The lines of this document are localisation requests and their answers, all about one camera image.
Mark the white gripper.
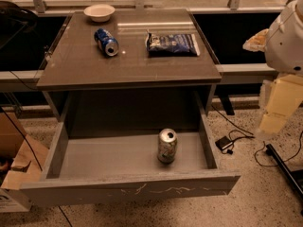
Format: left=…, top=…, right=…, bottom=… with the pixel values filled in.
left=242, top=0, right=303, bottom=134

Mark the white bowl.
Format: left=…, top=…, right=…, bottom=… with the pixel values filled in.
left=84, top=4, right=116, bottom=23

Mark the black cable on floor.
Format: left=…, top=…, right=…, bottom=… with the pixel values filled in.
left=210, top=103, right=303, bottom=168

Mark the open grey drawer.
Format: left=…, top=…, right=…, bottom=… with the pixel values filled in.
left=21, top=91, right=240, bottom=206

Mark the black metal stand leg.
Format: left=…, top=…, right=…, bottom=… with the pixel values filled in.
left=266, top=144, right=303, bottom=200

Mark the black cable at left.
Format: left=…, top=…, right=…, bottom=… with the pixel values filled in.
left=0, top=106, right=74, bottom=227

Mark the blue chip bag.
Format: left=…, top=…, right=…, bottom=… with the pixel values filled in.
left=145, top=32, right=200, bottom=57

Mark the blue pepsi can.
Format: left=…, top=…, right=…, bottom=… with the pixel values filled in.
left=94, top=28, right=118, bottom=57

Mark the black office chair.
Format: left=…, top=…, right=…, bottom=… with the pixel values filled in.
left=0, top=1, right=38, bottom=49

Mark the grey cabinet counter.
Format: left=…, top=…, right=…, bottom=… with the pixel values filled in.
left=36, top=9, right=223, bottom=125

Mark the silver green 7up can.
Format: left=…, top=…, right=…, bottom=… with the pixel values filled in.
left=157, top=129, right=178, bottom=164

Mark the small black power adapter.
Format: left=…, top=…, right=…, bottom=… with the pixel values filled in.
left=215, top=136, right=233, bottom=151

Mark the brown cardboard box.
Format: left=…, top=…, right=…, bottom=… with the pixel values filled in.
left=0, top=113, right=48, bottom=213

